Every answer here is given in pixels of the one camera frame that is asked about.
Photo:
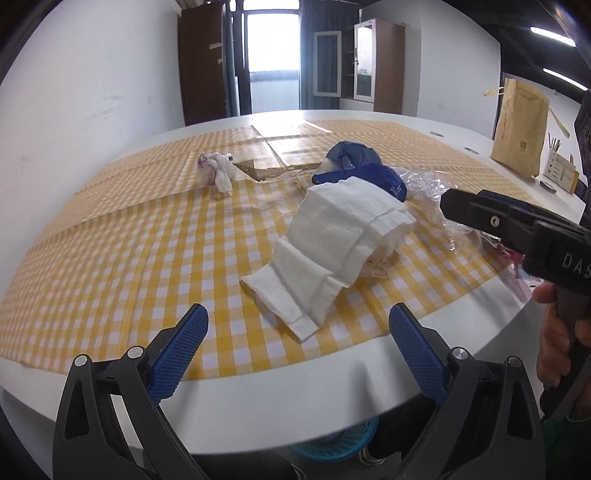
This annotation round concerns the small cardboard pen box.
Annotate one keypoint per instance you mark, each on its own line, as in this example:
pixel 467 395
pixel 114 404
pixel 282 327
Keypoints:
pixel 561 169

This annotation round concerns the person's right hand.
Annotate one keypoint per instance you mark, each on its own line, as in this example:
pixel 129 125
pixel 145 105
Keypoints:
pixel 555 338

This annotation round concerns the green jacket fleece sleeve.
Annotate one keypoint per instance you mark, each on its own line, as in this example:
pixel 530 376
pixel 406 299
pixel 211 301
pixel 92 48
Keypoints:
pixel 567 446

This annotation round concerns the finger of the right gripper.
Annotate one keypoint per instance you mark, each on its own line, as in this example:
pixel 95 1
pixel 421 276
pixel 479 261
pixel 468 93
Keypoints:
pixel 502 198
pixel 510 224

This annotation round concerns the colourful snack wrapper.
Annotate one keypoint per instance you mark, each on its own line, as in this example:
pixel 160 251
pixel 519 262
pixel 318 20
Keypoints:
pixel 521 283

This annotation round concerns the white paper towel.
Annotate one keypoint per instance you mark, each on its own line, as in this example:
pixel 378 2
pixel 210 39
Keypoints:
pixel 336 230

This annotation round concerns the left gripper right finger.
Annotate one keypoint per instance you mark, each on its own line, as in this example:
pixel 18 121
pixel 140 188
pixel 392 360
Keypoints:
pixel 486 423

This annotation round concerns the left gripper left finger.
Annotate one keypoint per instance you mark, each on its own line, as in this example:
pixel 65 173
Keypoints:
pixel 88 440

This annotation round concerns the blue plastic bag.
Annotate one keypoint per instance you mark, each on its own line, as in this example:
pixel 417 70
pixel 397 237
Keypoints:
pixel 350 159

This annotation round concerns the brown paper bag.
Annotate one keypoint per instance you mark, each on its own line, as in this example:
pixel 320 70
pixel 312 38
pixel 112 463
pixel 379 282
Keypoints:
pixel 522 126

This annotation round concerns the brown cabinet glass doors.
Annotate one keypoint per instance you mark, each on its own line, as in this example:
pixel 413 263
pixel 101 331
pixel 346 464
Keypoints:
pixel 362 66

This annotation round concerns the knotted white plastic bag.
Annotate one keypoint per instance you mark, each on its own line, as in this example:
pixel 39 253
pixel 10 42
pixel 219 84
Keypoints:
pixel 216 171

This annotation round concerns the clear plastic wrap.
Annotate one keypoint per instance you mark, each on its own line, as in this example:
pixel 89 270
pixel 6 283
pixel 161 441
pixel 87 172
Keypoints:
pixel 424 194

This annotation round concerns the blue mesh trash basket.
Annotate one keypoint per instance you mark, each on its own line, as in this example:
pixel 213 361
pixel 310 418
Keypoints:
pixel 338 446

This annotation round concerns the yellow checkered tablecloth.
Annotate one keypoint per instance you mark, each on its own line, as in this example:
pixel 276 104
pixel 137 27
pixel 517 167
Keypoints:
pixel 141 242

